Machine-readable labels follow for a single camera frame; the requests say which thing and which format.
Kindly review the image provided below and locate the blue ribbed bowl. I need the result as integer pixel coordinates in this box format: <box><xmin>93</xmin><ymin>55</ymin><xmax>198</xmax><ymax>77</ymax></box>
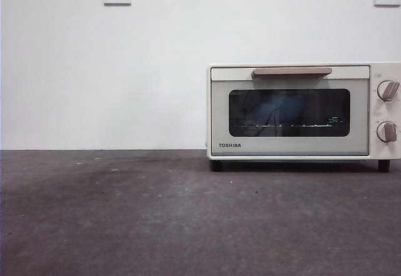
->
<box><xmin>253</xmin><ymin>93</ymin><xmax>304</xmax><ymax>125</ymax></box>

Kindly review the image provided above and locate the glass oven door with handle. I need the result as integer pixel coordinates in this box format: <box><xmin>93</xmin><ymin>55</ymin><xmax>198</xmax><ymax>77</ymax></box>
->
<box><xmin>210</xmin><ymin>65</ymin><xmax>371</xmax><ymax>157</ymax></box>

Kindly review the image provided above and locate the cream toaster oven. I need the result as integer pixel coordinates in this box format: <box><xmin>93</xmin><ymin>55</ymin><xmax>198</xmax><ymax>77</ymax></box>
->
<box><xmin>206</xmin><ymin>61</ymin><xmax>401</xmax><ymax>173</ymax></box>

